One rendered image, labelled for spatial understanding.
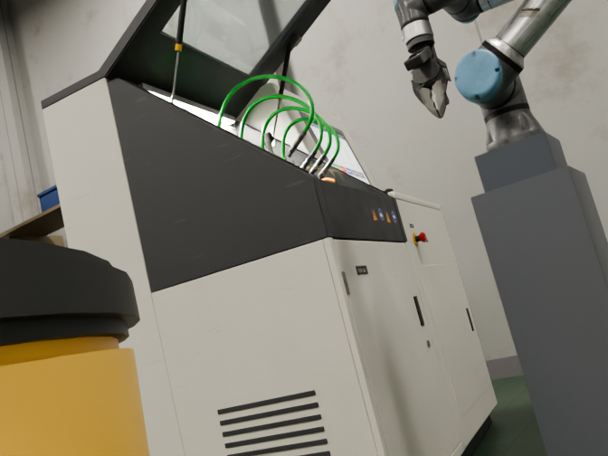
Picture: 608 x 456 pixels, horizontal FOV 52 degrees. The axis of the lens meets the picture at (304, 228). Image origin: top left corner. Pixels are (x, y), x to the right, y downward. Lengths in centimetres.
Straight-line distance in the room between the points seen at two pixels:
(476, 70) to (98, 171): 114
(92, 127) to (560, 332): 144
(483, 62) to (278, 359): 89
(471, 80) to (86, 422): 143
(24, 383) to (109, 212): 178
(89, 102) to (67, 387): 189
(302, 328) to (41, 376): 142
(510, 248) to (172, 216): 92
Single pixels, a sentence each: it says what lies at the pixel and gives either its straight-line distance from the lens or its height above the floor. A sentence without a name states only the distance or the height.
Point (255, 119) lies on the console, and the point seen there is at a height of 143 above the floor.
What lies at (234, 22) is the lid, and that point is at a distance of 224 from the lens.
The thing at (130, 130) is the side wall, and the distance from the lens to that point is 194.
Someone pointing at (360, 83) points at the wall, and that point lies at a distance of 450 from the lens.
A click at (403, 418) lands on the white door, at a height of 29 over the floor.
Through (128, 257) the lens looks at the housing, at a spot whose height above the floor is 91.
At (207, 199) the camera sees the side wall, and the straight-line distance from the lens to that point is 174.
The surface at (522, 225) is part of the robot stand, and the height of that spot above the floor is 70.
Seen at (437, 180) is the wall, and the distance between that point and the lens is 416.
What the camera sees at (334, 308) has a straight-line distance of 156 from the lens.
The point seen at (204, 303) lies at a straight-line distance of 174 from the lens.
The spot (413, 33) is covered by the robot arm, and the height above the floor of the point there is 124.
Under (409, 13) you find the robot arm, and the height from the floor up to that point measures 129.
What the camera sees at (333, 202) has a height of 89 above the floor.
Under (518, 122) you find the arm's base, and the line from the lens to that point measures 166.
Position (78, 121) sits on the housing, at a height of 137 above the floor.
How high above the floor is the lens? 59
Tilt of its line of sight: 9 degrees up
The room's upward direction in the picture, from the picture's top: 14 degrees counter-clockwise
